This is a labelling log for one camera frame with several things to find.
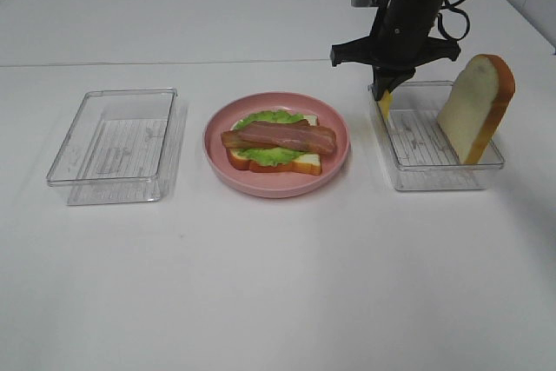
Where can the pink round plate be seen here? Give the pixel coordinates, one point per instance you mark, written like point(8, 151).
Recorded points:
point(281, 184)

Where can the bread slice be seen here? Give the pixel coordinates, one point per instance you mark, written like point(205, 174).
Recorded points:
point(303, 167)
point(477, 102)

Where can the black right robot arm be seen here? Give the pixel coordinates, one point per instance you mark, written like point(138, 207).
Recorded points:
point(400, 11)

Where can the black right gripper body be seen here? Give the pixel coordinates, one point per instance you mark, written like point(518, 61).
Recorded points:
point(401, 46)

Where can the clear plastic left tray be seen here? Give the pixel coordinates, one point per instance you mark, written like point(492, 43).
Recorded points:
point(123, 146)

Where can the yellow cheese slice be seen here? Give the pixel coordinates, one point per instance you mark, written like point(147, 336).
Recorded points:
point(385, 103)

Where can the clear plastic right tray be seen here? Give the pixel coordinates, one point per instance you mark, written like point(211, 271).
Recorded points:
point(415, 152)

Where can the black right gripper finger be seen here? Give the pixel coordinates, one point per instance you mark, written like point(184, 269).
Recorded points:
point(398, 77)
point(381, 82)

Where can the green lettuce leaf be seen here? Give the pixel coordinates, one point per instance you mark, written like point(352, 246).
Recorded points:
point(275, 156)

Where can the bacon strip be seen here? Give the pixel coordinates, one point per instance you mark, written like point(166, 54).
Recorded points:
point(230, 140)
point(295, 136)

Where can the clear plastic tray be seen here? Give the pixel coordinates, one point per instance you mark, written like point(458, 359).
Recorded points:
point(415, 152)
point(123, 146)

